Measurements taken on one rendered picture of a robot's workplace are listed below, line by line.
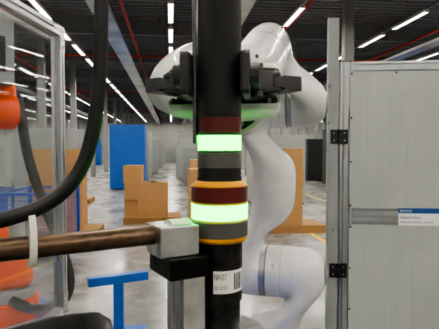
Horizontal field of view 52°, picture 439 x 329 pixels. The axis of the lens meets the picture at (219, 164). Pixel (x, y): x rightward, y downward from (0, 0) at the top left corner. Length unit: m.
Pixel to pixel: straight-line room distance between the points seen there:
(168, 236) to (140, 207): 9.37
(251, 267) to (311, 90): 0.42
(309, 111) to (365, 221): 1.30
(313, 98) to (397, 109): 1.29
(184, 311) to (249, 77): 0.17
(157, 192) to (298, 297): 8.67
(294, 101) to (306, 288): 0.41
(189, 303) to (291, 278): 0.72
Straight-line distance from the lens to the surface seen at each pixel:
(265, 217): 1.02
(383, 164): 2.21
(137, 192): 9.66
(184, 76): 0.33
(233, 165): 0.33
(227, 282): 0.34
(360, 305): 2.31
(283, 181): 1.01
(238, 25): 0.35
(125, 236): 0.31
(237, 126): 0.34
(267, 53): 0.72
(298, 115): 0.99
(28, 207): 0.30
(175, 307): 0.35
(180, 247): 0.32
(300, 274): 1.05
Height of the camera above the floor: 1.60
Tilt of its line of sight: 2 degrees down
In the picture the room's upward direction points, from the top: straight up
